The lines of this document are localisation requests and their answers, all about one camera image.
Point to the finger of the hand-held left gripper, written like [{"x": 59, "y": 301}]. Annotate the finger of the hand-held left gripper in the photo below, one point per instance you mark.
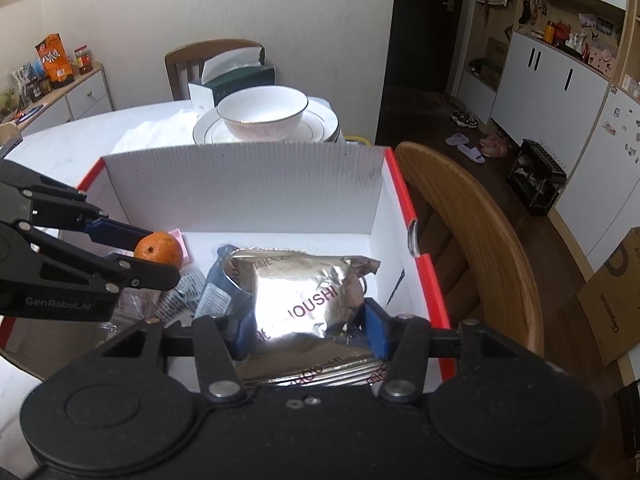
[
  {"x": 115, "y": 232},
  {"x": 145, "y": 274}
]

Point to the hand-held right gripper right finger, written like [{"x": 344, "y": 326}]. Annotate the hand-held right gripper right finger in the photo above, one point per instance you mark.
[{"x": 375, "y": 330}]

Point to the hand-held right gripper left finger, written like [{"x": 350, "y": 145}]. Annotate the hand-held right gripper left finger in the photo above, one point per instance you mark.
[{"x": 242, "y": 334}]

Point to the orange tangerine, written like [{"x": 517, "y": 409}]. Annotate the orange tangerine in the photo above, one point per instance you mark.
[{"x": 160, "y": 250}]

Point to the pink white snack packet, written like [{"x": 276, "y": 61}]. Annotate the pink white snack packet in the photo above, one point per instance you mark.
[{"x": 135, "y": 305}]

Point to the pink ribbed eraser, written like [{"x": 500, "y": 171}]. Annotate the pink ribbed eraser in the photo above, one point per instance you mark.
[{"x": 182, "y": 246}]

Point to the white blue plastic packet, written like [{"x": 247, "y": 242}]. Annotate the white blue plastic packet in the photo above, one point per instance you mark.
[{"x": 215, "y": 285}]

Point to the gold foil snack bag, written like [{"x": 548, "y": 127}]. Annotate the gold foil snack bag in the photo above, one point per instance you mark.
[{"x": 300, "y": 290}]

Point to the red cardboard box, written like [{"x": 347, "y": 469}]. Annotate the red cardboard box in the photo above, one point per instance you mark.
[{"x": 250, "y": 185}]

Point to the white paper napkin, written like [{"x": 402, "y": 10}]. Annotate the white paper napkin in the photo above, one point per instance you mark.
[{"x": 160, "y": 130}]

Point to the light wooden round-back chair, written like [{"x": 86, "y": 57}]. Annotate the light wooden round-back chair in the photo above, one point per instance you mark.
[{"x": 480, "y": 240}]

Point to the white sideboard cabinet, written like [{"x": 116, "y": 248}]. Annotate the white sideboard cabinet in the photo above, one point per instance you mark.
[{"x": 75, "y": 95}]

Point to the dark glass jar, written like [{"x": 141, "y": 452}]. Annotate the dark glass jar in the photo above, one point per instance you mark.
[{"x": 36, "y": 89}]

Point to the red lid jar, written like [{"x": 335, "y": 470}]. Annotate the red lid jar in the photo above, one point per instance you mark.
[{"x": 82, "y": 60}]

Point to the dark wooden slatted chair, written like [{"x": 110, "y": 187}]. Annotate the dark wooden slatted chair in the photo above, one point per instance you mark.
[{"x": 185, "y": 65}]

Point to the orange snack bag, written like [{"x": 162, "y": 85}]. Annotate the orange snack bag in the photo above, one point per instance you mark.
[{"x": 52, "y": 57}]

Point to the white bowl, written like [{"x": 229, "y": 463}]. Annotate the white bowl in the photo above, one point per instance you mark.
[{"x": 262, "y": 112}]

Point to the green white tissue box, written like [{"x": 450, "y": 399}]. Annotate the green white tissue box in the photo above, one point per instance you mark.
[{"x": 240, "y": 80}]

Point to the purple slipper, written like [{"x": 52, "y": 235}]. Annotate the purple slipper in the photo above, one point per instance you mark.
[
  {"x": 472, "y": 153},
  {"x": 456, "y": 139}
]

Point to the stack of white plates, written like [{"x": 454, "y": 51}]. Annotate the stack of white plates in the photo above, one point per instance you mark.
[{"x": 320, "y": 127}]

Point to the pink slipper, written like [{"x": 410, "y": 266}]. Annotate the pink slipper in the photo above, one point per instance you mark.
[
  {"x": 499, "y": 150},
  {"x": 489, "y": 140}
]

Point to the black rack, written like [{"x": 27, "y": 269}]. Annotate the black rack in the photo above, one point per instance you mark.
[{"x": 537, "y": 175}]

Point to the black white sneaker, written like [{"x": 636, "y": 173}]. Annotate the black white sneaker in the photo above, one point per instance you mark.
[{"x": 464, "y": 117}]

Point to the brown cardboard box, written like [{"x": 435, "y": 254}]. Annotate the brown cardboard box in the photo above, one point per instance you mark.
[{"x": 615, "y": 295}]

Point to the white fridge with magnets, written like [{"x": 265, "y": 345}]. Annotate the white fridge with magnets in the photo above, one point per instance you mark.
[{"x": 600, "y": 170}]

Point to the white lower cabinet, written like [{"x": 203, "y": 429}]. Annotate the white lower cabinet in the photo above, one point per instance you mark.
[{"x": 545, "y": 90}]

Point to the dark door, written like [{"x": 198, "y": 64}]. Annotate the dark door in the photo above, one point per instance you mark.
[{"x": 425, "y": 35}]

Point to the orange bottle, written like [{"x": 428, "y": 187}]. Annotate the orange bottle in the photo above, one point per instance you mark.
[{"x": 550, "y": 31}]

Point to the red teapot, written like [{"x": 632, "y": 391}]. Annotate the red teapot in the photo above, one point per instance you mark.
[{"x": 563, "y": 31}]

